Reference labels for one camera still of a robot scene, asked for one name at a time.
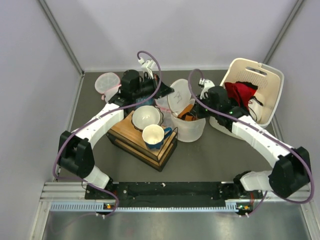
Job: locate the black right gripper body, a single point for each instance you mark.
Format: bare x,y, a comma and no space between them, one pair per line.
202,111

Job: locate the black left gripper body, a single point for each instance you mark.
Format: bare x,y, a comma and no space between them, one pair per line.
153,84

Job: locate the white mesh laundry bag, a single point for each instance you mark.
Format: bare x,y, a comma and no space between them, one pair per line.
181,102

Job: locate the orange and black bra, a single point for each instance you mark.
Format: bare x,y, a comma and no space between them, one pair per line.
186,115

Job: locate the red bra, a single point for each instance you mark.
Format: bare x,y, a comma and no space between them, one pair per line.
228,88

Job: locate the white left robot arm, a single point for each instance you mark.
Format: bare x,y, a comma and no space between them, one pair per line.
75,150

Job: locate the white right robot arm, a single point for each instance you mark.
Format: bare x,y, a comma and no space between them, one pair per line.
290,166

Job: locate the pink-trimmed mesh laundry bag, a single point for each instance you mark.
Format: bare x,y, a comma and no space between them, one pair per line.
163,105

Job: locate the white plastic laundry basket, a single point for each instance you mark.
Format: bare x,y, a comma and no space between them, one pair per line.
269,81

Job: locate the blue bowl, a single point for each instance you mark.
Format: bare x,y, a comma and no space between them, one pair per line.
143,102

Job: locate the white scalloped bowl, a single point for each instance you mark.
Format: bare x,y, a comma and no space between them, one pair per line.
146,115

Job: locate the blue and white cup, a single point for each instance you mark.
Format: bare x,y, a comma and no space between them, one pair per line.
154,136

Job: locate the black clothing in basket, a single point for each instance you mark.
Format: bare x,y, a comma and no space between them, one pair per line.
250,100

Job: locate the wooden tiered stand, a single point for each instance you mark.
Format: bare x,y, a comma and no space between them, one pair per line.
125,136

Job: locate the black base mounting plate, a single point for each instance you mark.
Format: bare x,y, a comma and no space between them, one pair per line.
177,194

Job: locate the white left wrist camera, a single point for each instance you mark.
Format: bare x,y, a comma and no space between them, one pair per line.
147,65

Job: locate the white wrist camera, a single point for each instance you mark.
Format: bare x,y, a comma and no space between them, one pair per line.
147,65
205,85

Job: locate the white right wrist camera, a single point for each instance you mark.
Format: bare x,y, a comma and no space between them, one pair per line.
205,85

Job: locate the grey slotted cable duct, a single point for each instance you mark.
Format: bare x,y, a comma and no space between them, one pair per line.
102,207

